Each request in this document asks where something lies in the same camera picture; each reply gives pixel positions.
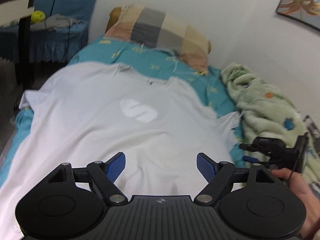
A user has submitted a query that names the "black cable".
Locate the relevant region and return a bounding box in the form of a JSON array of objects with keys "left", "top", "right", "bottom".
[{"left": 41, "top": 0, "right": 72, "bottom": 63}]

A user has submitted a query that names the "person's right hand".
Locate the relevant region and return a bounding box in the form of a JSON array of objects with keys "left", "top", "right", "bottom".
[{"left": 271, "top": 169, "right": 316, "bottom": 240}]

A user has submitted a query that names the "white t-shirt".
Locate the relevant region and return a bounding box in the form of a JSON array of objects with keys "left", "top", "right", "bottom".
[{"left": 0, "top": 62, "right": 242, "bottom": 240}]

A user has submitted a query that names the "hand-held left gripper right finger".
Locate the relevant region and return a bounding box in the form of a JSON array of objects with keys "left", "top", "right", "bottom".
[{"left": 194, "top": 152, "right": 277, "bottom": 203}]

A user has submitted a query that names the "yellow-green plush toy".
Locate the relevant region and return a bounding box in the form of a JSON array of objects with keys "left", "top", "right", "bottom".
[{"left": 31, "top": 10, "right": 46, "bottom": 24}]

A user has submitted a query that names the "green fleece blanket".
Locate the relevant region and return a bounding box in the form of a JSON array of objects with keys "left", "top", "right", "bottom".
[{"left": 220, "top": 62, "right": 320, "bottom": 188}]

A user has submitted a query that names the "blue covered chair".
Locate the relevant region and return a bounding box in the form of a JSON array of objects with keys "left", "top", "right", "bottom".
[{"left": 0, "top": 0, "right": 103, "bottom": 63}]

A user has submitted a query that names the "dark table with white edge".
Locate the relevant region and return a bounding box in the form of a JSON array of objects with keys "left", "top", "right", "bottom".
[{"left": 0, "top": 0, "right": 37, "bottom": 90}]

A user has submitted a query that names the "framed wall picture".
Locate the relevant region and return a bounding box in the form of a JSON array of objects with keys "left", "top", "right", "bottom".
[{"left": 275, "top": 0, "right": 320, "bottom": 32}]

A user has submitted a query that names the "brown pillow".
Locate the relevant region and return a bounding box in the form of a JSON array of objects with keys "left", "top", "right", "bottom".
[{"left": 106, "top": 7, "right": 123, "bottom": 32}]

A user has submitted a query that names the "plaid pillow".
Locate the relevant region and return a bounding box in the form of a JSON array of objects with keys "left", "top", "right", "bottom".
[{"left": 105, "top": 4, "right": 212, "bottom": 74}]

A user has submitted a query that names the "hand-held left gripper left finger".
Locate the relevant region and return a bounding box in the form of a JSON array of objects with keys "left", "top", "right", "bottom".
[{"left": 47, "top": 152, "right": 128, "bottom": 205}]

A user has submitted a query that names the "grey cloth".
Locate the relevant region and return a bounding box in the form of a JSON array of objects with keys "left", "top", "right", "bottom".
[{"left": 30, "top": 15, "right": 85, "bottom": 32}]

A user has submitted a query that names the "white charging cable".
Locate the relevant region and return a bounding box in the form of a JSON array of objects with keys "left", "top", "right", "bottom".
[{"left": 140, "top": 44, "right": 208, "bottom": 79}]

